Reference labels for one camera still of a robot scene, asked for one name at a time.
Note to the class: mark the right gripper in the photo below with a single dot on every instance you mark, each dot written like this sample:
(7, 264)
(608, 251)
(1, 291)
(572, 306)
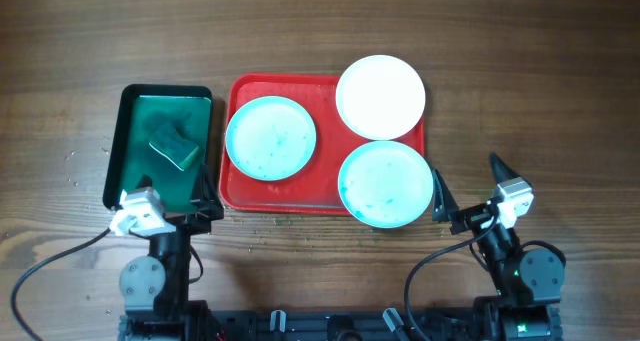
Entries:
(444, 202)

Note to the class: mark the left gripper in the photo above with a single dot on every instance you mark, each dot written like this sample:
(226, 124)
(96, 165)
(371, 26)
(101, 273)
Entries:
(208, 208)

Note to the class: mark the green sponge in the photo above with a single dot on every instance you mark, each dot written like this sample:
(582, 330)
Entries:
(170, 144)

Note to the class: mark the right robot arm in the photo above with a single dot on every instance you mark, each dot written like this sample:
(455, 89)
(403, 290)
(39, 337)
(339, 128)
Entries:
(528, 277)

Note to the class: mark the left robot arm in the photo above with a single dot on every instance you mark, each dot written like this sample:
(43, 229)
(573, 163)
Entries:
(155, 287)

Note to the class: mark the red plastic tray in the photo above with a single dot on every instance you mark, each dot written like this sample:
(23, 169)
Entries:
(313, 190)

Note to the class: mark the black tub with green water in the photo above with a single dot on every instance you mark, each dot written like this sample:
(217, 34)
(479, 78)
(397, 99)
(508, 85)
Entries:
(144, 110)

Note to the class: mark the lower right cyan plate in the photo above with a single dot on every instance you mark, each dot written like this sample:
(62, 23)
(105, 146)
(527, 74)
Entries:
(385, 184)

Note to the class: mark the cyan plate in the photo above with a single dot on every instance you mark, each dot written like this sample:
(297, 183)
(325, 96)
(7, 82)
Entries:
(270, 138)
(385, 184)

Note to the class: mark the left cyan plate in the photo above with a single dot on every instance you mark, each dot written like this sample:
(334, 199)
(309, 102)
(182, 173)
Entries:
(270, 138)

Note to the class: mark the white plate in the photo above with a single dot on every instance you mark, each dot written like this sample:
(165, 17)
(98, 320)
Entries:
(380, 97)

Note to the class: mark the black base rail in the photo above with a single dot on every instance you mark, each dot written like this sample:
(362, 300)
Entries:
(340, 325)

